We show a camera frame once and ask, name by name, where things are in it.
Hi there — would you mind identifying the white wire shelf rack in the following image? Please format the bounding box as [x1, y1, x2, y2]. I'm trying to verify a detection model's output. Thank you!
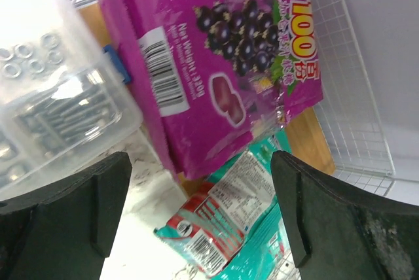
[65, 0, 397, 280]

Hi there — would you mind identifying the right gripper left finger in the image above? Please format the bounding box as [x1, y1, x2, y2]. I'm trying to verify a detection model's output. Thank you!
[1, 152, 132, 279]

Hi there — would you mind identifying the purple snack packet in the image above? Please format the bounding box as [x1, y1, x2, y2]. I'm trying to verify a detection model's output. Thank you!
[98, 0, 323, 180]

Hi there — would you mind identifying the clear plastic box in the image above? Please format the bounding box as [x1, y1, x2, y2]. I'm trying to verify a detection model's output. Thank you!
[1, 0, 143, 200]

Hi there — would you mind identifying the blue plastic clip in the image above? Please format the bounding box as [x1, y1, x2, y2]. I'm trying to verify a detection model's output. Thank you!
[103, 44, 132, 85]

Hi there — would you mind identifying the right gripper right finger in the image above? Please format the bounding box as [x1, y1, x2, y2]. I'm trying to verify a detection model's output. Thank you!
[271, 150, 418, 279]

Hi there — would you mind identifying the teal snack packet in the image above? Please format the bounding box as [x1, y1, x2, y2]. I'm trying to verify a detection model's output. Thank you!
[154, 131, 291, 279]

